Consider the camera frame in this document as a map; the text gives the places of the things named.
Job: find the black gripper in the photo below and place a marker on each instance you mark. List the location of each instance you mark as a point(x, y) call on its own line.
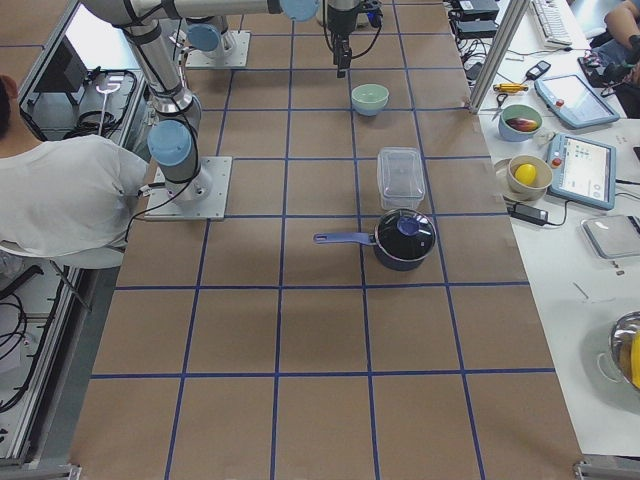
point(339, 22)

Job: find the green bowl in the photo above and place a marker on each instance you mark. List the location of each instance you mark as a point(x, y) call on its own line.
point(370, 96)

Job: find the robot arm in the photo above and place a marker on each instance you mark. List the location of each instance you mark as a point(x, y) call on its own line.
point(209, 35)
point(173, 141)

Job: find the blue bowl with fruit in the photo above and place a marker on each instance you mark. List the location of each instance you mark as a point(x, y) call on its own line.
point(518, 123)

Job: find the cream bowl with lemon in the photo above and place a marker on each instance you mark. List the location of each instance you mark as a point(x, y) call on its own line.
point(528, 177)

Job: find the steel bowl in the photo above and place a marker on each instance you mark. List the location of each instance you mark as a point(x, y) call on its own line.
point(620, 362)

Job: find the clear plastic food container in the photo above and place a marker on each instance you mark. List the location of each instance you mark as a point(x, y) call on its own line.
point(400, 178)

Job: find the scissors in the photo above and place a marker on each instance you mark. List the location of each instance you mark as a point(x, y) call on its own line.
point(500, 100)

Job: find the dark blue saucepan with lid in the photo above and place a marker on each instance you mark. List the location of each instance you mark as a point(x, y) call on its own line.
point(401, 240)

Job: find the white keyboard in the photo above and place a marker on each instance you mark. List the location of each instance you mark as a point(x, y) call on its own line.
point(549, 23)

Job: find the upper teach pendant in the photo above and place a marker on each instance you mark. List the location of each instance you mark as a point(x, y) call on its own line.
point(573, 101)

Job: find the teach pendant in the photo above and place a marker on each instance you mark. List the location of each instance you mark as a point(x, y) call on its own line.
point(573, 101)
point(583, 171)

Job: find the black power adapter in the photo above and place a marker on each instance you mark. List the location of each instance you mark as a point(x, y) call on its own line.
point(528, 214)

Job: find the lower teach pendant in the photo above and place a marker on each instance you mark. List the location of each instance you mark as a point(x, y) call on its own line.
point(583, 171)

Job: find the person in white shirt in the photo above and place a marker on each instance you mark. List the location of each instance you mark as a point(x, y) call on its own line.
point(67, 196)

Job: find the grey scale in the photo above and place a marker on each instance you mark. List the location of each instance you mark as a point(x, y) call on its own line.
point(613, 237)

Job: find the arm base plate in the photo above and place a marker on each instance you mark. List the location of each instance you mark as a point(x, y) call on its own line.
point(236, 60)
point(205, 197)

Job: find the yellow handled tool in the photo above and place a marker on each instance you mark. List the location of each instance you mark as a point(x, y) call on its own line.
point(510, 88)

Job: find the aluminium frame post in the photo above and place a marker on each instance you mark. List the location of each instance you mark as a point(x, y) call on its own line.
point(512, 17)

